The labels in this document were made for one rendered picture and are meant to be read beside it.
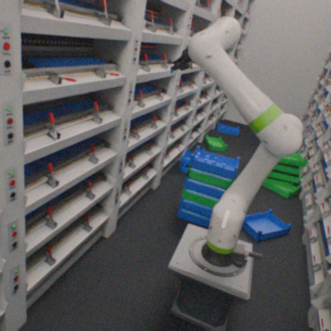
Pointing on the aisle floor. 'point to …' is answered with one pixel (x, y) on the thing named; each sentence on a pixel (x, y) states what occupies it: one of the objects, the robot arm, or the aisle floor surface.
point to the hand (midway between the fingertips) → (176, 64)
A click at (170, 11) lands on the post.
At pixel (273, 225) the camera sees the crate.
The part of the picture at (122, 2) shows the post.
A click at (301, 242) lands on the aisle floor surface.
